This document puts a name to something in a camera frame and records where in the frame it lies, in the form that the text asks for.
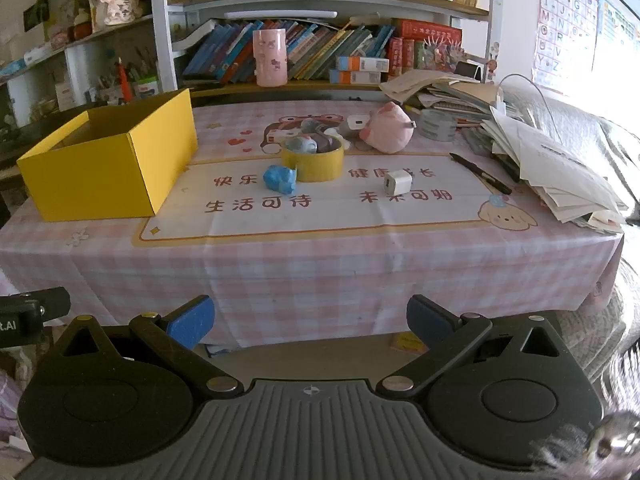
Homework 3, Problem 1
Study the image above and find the colourful wall chart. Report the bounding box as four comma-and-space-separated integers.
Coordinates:
594, 0, 640, 92

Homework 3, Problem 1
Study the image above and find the black phone stand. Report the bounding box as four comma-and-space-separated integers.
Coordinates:
457, 59, 486, 81

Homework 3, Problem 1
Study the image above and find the blue toy animal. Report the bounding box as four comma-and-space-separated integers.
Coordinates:
263, 164, 299, 194

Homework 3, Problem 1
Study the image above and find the pile of papers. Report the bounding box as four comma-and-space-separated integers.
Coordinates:
379, 69, 636, 234

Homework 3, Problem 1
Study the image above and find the pink checked cloth-covered desktop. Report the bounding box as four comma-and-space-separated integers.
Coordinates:
0, 99, 626, 349

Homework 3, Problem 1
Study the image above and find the alphabet wall poster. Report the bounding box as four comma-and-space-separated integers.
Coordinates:
532, 0, 601, 94

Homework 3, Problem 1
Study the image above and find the white side shelf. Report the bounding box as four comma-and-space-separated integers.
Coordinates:
0, 12, 166, 126

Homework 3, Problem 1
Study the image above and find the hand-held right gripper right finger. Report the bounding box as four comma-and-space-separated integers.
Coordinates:
376, 294, 577, 399

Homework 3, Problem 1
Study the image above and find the red stick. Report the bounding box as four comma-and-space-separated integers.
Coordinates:
115, 57, 134, 101

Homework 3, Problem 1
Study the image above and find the row of slanted books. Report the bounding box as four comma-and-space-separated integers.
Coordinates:
182, 19, 396, 84

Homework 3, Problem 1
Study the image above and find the orange white box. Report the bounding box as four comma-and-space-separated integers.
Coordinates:
328, 69, 384, 86
335, 55, 390, 72

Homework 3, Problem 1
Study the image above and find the yellow cardboard box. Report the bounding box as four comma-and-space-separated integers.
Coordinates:
16, 88, 197, 223

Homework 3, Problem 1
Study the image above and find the white bookshelf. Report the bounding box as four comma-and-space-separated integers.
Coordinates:
149, 0, 501, 101

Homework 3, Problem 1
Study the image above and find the white cube charger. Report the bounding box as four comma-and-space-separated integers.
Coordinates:
383, 170, 411, 196

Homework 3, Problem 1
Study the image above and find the clear tape roll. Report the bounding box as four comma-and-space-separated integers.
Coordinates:
414, 108, 457, 141

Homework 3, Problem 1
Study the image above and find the pink plush pig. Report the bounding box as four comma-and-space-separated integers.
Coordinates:
360, 101, 417, 154

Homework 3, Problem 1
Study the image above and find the black pen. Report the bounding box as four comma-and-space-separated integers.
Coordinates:
448, 152, 514, 195

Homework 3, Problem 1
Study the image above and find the red book box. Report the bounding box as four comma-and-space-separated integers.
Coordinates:
394, 18, 464, 74

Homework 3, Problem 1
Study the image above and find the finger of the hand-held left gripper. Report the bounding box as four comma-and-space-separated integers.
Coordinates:
0, 287, 71, 322

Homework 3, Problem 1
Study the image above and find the blue grey toy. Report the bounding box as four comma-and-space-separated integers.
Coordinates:
286, 135, 319, 154

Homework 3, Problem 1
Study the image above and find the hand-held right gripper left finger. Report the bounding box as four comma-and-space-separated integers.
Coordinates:
50, 295, 244, 402

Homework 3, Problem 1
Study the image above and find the yellow tape roll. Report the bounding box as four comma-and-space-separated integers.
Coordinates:
279, 137, 345, 183

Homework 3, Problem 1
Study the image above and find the pink printed cup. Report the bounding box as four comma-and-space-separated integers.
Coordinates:
252, 28, 289, 87

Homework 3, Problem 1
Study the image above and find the fluffy grey object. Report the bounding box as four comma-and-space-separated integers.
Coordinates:
529, 409, 640, 480

